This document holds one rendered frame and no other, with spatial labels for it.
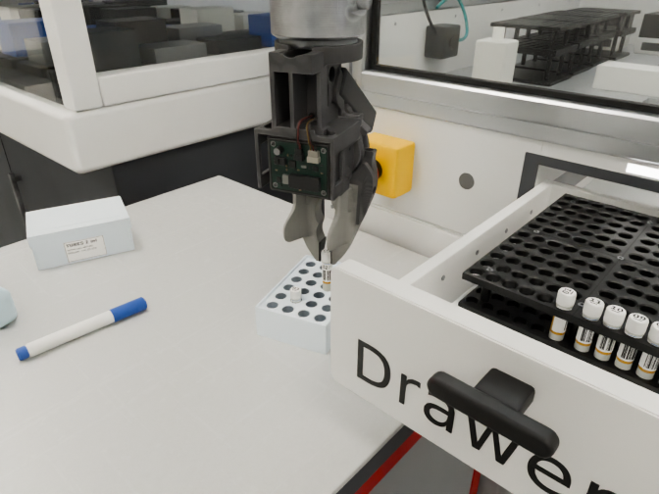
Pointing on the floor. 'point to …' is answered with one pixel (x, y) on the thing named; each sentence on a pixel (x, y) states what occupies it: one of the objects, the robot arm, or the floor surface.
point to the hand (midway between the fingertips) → (329, 247)
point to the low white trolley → (194, 369)
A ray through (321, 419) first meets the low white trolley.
